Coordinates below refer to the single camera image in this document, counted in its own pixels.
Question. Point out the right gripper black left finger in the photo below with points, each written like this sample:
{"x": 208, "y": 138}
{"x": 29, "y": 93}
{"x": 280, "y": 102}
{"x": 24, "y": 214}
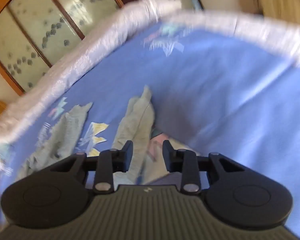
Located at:
{"x": 105, "y": 165}

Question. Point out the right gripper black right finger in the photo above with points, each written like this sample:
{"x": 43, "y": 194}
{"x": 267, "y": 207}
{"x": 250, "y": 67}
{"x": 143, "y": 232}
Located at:
{"x": 189, "y": 165}

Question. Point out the grey sweatpants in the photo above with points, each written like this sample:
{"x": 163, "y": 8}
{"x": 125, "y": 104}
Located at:
{"x": 135, "y": 126}

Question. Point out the blue patterned bed sheet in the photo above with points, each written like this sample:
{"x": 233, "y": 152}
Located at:
{"x": 211, "y": 92}

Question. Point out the frosted glass wardrobe doors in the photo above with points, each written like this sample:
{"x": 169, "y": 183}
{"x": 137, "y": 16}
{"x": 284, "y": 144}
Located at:
{"x": 35, "y": 34}

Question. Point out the white lilac quilt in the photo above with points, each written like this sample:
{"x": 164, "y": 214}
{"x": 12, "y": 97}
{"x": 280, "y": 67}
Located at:
{"x": 275, "y": 36}

